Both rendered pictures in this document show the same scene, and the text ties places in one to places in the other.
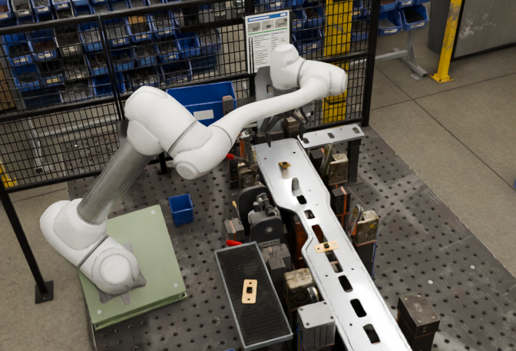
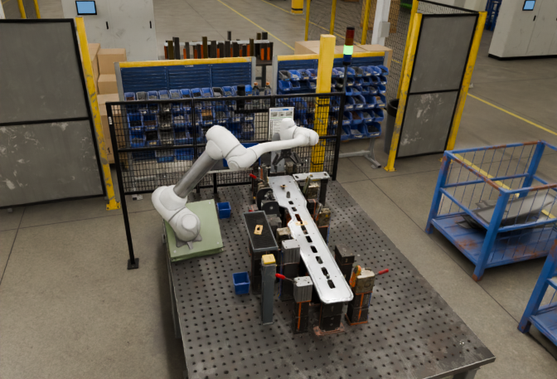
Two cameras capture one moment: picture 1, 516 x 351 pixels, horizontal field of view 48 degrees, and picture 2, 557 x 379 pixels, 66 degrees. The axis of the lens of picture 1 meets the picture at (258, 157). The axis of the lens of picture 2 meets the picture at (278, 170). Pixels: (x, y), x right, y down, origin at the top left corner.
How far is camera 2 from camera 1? 0.97 m
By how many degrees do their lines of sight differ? 10
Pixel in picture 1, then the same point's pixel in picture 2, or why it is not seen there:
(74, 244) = (169, 207)
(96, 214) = (183, 191)
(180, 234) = (222, 223)
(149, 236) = (205, 216)
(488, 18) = (418, 134)
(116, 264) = (190, 219)
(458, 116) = (397, 191)
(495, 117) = (419, 193)
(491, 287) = (391, 259)
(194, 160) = (238, 161)
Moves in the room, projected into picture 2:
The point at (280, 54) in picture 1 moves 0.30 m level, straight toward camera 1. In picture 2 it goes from (285, 122) to (283, 140)
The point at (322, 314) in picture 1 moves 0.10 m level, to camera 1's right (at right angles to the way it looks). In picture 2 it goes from (294, 244) to (311, 245)
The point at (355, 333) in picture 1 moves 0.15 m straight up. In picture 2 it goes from (310, 259) to (312, 238)
